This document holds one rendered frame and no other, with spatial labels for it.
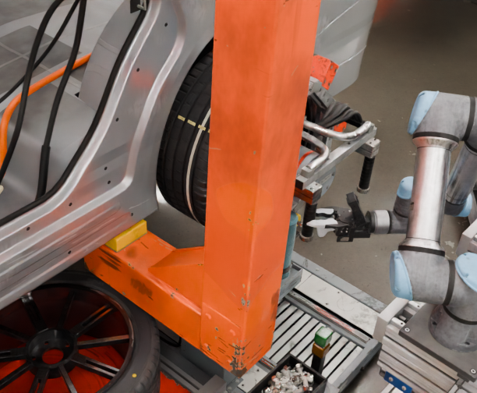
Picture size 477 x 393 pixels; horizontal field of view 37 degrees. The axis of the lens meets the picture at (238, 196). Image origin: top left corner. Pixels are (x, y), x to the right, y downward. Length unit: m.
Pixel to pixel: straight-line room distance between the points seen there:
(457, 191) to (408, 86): 2.72
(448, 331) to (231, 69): 0.87
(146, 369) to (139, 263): 0.32
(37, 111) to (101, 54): 0.27
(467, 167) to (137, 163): 0.94
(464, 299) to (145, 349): 0.96
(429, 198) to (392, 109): 2.70
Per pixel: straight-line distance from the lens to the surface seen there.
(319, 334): 2.09
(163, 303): 2.18
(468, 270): 1.81
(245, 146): 1.60
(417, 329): 1.95
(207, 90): 2.21
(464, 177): 2.08
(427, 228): 1.82
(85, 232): 2.09
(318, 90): 2.34
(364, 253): 3.37
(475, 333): 1.91
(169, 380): 2.44
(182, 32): 2.07
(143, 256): 2.24
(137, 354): 2.20
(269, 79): 1.48
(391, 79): 4.85
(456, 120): 1.87
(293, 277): 2.95
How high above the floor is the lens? 2.21
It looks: 38 degrees down
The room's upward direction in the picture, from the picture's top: 5 degrees clockwise
